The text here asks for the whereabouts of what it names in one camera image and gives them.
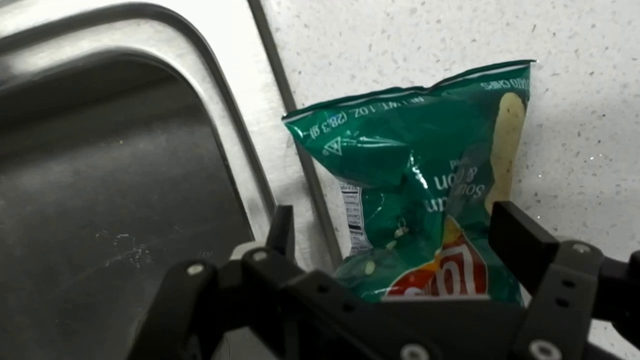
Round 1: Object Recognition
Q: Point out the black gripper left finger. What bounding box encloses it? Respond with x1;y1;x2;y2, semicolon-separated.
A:
126;204;348;360

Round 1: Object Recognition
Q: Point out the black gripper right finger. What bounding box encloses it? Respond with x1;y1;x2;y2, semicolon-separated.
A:
490;202;640;360

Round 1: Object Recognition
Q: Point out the green chip packet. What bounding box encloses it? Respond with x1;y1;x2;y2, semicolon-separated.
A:
283;60;531;303

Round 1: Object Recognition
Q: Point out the stainless steel double sink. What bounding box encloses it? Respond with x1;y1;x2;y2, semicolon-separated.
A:
0;0;339;360

